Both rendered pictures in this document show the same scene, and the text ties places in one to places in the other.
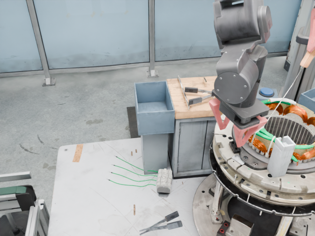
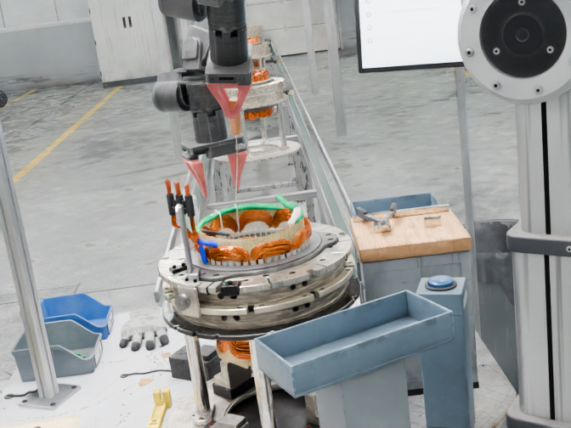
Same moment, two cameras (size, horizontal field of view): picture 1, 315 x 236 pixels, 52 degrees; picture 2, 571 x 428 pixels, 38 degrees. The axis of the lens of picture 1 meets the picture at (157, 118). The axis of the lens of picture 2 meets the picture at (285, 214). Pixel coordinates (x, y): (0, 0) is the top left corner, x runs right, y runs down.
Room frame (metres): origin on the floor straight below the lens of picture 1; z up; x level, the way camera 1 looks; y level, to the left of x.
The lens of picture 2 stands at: (0.83, -1.60, 1.53)
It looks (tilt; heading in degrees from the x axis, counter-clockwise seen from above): 16 degrees down; 98
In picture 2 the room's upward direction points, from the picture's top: 7 degrees counter-clockwise
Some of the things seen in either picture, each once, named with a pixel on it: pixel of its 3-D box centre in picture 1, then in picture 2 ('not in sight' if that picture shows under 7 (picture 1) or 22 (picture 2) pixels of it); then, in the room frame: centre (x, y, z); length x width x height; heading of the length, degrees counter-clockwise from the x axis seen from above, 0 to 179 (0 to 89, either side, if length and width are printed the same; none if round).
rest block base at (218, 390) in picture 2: (233, 235); (237, 382); (0.50, -0.21, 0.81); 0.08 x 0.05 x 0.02; 53
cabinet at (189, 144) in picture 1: (198, 130); (412, 305); (0.84, -0.14, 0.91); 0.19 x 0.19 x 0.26; 7
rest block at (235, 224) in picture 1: (239, 229); (231, 367); (0.50, -0.22, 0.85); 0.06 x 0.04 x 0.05; 53
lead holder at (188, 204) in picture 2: not in sight; (180, 205); (0.50, -0.39, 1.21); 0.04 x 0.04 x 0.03; 11
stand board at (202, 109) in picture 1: (202, 95); (406, 232); (0.84, -0.14, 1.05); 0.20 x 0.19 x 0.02; 97
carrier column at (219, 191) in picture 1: (219, 191); not in sight; (0.58, -0.17, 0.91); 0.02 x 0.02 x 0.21
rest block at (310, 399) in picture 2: not in sight; (326, 402); (0.68, -0.37, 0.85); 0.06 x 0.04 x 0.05; 57
